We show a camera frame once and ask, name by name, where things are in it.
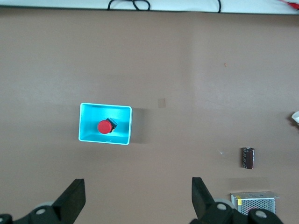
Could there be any metal mesh power supply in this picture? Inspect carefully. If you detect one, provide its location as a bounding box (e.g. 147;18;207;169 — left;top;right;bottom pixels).
230;191;280;217

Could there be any black coiled cable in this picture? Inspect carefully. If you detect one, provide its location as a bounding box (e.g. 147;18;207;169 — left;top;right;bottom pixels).
107;0;151;12

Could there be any red push button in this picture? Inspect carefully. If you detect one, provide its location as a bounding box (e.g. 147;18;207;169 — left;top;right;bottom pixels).
97;117;118;135

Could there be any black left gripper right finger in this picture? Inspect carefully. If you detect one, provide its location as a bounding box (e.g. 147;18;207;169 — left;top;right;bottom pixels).
190;177;285;224

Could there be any red clip lead wire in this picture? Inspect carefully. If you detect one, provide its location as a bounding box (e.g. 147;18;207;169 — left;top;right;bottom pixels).
278;0;299;11

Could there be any dark brown capacitor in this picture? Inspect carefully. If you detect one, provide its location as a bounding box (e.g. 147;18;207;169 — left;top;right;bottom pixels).
240;146;256;170

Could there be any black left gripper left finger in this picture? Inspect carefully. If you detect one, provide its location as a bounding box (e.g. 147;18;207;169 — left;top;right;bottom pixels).
0;178;86;224

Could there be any cyan plastic box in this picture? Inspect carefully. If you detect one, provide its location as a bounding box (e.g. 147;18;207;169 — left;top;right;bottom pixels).
78;102;133;146

